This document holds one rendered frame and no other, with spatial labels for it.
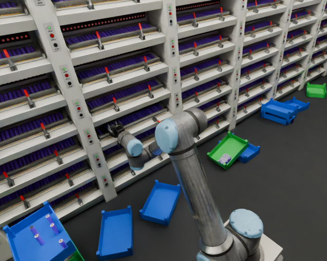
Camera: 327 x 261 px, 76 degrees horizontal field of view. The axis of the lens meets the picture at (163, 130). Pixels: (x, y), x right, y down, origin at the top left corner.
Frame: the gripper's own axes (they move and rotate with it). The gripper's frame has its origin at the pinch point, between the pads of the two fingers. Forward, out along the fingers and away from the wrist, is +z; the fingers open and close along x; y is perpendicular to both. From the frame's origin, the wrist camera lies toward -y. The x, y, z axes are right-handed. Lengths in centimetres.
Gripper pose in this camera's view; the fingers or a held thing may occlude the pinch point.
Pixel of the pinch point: (111, 127)
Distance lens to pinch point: 151.5
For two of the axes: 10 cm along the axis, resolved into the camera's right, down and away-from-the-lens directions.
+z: -5.8, -4.0, 7.1
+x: -8.1, 4.0, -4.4
